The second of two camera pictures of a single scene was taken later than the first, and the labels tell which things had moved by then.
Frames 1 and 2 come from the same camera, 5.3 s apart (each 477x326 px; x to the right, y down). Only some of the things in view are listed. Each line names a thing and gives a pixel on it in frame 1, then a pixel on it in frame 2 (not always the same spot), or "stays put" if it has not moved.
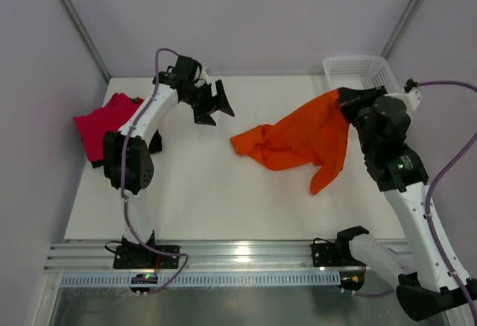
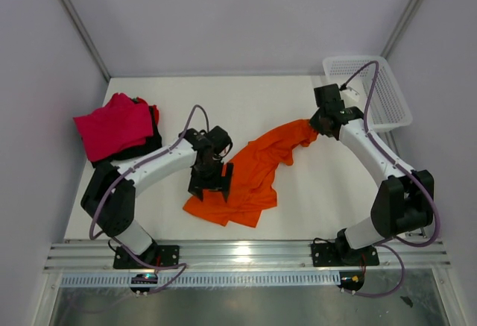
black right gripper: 351,99 to 314,121
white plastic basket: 360,73 stays put
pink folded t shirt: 110,118 stays put
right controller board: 352,280 stays put
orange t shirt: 314,134 to 253,187
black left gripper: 200,117 to 197,184
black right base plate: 336,254 stays put
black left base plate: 132,255 stays put
